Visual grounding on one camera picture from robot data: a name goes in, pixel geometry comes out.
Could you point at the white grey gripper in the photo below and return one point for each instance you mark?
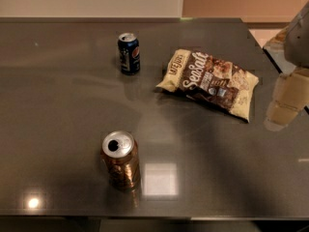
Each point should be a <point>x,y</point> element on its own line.
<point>297,43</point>

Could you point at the brown sea salt chip bag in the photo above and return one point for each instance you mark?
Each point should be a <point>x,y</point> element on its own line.
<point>202,77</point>

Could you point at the blue Pepsi can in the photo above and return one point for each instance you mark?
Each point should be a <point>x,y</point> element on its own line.
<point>129,53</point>

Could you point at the orange soda can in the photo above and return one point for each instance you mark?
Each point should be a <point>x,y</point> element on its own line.
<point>119,152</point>

